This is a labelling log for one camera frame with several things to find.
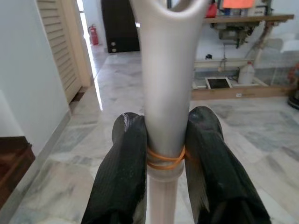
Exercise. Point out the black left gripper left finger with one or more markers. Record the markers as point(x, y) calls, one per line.
point(119, 163)

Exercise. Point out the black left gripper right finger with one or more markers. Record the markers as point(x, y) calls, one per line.
point(210, 151)

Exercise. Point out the orange rubber band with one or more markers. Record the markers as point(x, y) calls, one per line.
point(163, 159)

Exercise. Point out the black white-framed panel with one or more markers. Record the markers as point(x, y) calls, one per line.
point(218, 83)

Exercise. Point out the white plastic jug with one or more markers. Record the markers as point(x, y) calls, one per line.
point(246, 74)

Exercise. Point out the black round object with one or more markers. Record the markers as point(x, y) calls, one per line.
point(294, 99)

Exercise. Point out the dark wooden staircase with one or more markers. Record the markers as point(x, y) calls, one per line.
point(11, 168)

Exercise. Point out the grey sewing machine motor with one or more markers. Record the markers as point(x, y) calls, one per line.
point(231, 33)

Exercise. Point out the cream louvered door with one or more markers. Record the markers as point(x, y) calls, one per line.
point(63, 46)

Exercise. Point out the red fire extinguisher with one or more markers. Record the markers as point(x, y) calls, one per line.
point(94, 35)

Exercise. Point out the wooden sewing workbench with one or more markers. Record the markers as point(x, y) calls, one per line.
point(245, 19)

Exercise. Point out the dark brown cabinet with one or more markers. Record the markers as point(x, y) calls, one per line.
point(119, 25)

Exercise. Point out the red bag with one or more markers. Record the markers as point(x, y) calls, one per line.
point(211, 10)

